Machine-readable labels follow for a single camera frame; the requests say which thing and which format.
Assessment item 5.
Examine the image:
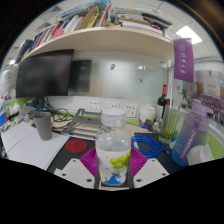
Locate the black desk mat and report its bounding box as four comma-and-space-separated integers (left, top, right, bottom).
46, 131, 101, 175

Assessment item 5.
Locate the white sheet with handwriting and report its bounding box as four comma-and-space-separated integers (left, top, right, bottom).
1, 121, 36, 154

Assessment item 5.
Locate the dark wine bottle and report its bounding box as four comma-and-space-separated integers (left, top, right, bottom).
156, 84, 169, 121

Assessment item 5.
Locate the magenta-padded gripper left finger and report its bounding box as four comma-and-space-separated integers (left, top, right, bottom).
53, 147, 98, 190

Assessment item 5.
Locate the clear plastic drink bottle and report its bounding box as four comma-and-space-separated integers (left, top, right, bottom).
95, 108, 133, 188

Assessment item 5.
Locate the crumpled white tissue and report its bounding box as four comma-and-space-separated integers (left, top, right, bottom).
186, 143, 215, 167

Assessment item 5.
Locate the white tissue pack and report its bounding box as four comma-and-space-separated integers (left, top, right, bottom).
8, 102, 22, 116

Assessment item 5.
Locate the green tinted glass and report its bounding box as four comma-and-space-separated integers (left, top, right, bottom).
159, 108, 183, 145

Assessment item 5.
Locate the white ceramic jar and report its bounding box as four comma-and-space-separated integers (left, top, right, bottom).
138, 103, 157, 130

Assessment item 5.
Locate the black computer monitor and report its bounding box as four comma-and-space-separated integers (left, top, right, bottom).
15, 49, 75, 111

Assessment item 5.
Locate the white wall power outlet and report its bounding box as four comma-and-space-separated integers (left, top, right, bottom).
105, 101, 120, 110
87, 100, 102, 113
123, 103, 138, 118

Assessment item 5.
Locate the flat round red coaster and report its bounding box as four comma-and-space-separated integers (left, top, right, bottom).
64, 138, 88, 154

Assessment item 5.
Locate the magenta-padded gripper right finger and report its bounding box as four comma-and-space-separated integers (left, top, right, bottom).
128, 147, 170, 190

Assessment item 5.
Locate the group photo poster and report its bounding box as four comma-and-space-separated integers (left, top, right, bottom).
191, 69, 224, 126

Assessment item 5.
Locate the black monitor cable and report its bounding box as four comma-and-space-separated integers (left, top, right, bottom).
43, 96, 79, 125

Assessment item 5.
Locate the purple hanging pennant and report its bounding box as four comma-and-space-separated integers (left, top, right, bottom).
173, 38, 195, 84

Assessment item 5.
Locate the grey ribbed cup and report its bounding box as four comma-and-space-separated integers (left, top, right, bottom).
33, 111, 53, 142

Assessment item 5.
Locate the large blank white sheet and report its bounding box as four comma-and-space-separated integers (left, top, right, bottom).
6, 131, 71, 171

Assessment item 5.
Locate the purple translucent water jug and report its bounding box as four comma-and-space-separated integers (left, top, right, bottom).
171, 99, 214, 167

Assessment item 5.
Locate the coiled blue cable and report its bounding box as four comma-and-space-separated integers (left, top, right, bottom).
130, 134, 165, 159

